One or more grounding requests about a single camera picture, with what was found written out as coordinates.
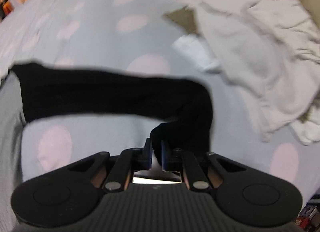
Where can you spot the cream white shirt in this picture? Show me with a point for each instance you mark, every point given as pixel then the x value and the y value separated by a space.
pixel 262 54

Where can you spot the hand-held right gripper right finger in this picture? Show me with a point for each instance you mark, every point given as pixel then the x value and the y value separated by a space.
pixel 165 155

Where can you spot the bookshelf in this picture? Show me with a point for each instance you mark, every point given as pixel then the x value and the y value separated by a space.
pixel 5 4

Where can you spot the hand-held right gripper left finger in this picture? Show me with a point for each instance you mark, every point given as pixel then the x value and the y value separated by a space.
pixel 148 154

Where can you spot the white garment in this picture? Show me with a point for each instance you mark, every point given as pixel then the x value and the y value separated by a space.
pixel 308 132
pixel 197 52

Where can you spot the bed with polka-dot sheet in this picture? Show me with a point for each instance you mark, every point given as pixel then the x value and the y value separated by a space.
pixel 100 27

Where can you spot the olive garment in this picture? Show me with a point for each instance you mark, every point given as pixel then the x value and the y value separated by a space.
pixel 183 19

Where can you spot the black and grey shirt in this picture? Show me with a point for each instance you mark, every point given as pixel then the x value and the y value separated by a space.
pixel 100 92

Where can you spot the row of books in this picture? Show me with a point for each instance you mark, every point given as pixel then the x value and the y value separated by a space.
pixel 308 217

